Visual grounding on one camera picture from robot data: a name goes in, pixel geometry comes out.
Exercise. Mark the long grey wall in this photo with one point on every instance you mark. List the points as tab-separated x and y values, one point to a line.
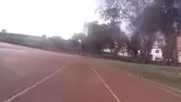
19	38

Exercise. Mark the group of distant trees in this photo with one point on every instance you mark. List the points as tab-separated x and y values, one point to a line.
106	39

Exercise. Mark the grey building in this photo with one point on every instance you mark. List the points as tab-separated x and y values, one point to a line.
87	28

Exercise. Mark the row of tall dark trees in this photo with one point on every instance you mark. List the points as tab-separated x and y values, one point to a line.
149	21

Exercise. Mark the small white building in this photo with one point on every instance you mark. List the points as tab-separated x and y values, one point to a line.
157	53

